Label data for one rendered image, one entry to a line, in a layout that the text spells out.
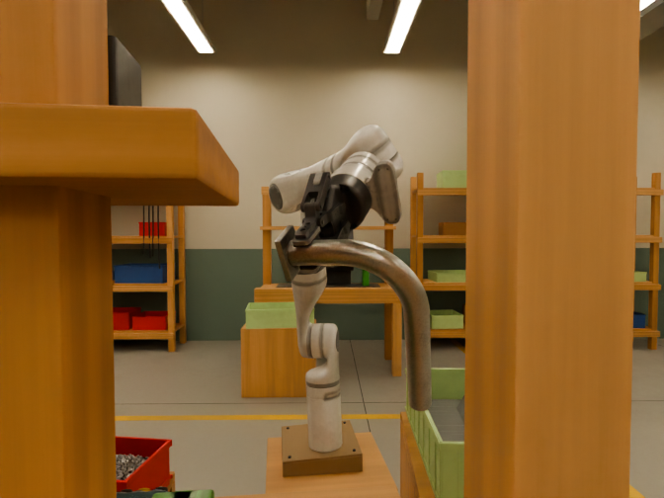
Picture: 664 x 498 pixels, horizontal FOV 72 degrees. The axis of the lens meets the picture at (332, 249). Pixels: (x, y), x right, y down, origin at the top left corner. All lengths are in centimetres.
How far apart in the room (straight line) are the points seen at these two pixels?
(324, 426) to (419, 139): 545
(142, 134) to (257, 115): 618
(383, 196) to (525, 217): 33
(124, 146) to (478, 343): 30
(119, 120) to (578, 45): 30
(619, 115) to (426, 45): 644
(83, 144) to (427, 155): 620
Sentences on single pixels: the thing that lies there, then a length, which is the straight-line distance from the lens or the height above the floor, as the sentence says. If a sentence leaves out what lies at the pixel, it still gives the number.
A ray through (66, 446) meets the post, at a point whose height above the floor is 134.
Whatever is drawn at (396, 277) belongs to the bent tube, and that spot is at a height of 142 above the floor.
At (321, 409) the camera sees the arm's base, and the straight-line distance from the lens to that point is 126.
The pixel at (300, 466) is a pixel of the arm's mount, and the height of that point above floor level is 87.
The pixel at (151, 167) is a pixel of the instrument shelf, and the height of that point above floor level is 151.
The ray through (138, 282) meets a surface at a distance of 610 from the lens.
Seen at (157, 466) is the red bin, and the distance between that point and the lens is 135.
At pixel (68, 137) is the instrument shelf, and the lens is 28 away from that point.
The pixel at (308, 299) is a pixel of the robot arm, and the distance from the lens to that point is 114.
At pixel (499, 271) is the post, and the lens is 36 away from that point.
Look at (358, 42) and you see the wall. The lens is 669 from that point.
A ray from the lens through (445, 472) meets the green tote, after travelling 127.
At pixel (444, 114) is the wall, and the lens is 658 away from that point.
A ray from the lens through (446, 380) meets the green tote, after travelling 183.
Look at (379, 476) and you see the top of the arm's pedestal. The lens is 130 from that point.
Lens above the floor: 147
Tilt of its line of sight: 2 degrees down
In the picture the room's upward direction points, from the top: straight up
